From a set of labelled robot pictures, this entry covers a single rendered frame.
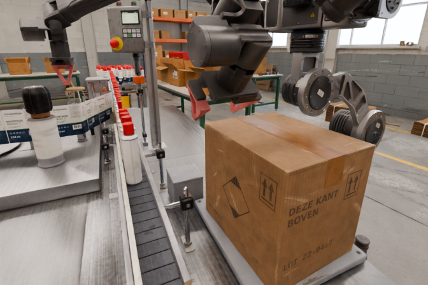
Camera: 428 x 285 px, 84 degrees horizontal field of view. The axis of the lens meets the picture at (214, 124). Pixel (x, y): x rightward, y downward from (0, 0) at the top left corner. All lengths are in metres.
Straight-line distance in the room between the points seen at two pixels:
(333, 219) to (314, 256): 0.08
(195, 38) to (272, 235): 0.36
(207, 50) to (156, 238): 0.46
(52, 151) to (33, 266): 0.45
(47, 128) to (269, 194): 0.83
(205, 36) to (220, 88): 0.13
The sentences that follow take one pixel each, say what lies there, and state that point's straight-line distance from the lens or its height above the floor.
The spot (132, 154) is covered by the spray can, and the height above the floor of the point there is 0.99.
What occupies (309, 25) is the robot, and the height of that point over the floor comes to 1.39.
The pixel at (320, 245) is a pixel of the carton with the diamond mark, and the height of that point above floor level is 0.92.
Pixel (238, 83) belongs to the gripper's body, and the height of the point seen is 1.25.
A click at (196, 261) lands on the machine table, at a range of 0.64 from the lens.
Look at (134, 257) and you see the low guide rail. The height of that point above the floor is 0.92.
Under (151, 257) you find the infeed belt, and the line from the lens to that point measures 0.59.
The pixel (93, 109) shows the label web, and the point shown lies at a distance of 1.35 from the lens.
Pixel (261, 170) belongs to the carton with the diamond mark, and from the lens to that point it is 0.44.
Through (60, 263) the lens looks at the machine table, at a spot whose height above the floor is 0.83.
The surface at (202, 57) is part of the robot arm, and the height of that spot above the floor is 1.29.
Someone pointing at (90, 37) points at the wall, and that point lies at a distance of 8.57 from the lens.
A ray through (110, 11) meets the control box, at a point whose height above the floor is 1.45.
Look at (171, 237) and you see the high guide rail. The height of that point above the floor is 0.96.
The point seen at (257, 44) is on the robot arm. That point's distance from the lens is 0.37.
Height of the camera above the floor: 1.30
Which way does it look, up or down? 18 degrees down
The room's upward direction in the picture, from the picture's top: straight up
